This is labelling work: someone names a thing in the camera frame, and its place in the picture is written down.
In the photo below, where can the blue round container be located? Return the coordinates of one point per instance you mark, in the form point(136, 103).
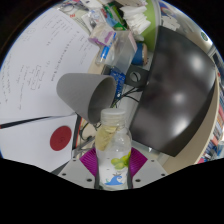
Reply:
point(139, 55)

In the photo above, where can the printed white paper sheet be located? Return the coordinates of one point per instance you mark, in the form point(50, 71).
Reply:
point(40, 60)

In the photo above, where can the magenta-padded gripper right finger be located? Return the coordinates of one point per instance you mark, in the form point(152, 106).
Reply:
point(138, 163)

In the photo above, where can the white tissue stack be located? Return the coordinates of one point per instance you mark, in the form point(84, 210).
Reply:
point(136, 18)

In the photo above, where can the clear plastic box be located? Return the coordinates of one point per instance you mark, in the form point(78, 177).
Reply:
point(125, 50)

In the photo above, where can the grey cup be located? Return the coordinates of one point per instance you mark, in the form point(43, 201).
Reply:
point(78, 91)

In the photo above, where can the flat round red coaster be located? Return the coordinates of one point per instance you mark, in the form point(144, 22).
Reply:
point(60, 138)

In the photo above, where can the clear plastic water bottle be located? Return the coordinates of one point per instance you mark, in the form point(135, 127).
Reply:
point(115, 150)

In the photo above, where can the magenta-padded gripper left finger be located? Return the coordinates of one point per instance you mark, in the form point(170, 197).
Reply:
point(87, 163)

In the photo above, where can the black computer monitor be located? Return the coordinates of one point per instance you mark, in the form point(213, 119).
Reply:
point(176, 96)

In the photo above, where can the blue circuit board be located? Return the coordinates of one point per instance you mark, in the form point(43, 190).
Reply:
point(117, 80)

